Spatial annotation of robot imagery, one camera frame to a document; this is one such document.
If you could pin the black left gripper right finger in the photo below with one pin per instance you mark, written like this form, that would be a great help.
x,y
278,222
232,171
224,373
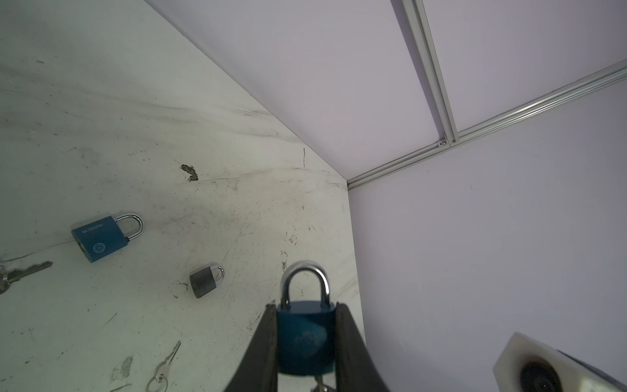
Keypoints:
x,y
355,370

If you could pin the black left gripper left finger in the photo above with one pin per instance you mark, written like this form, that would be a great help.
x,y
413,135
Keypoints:
x,y
258,370

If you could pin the blue padlock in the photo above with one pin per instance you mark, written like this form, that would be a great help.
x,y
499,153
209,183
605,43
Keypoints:
x,y
103,237
306,329

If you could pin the silver key with ring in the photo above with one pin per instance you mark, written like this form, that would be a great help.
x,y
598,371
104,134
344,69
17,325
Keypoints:
x,y
9,277

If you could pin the small grey padlock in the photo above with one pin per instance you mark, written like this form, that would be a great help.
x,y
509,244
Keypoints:
x,y
206,279

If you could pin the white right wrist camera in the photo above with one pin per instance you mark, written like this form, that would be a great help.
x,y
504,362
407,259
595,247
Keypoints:
x,y
526,364

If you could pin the aluminium frame profiles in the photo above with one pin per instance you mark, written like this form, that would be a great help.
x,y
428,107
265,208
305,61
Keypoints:
x,y
488,65

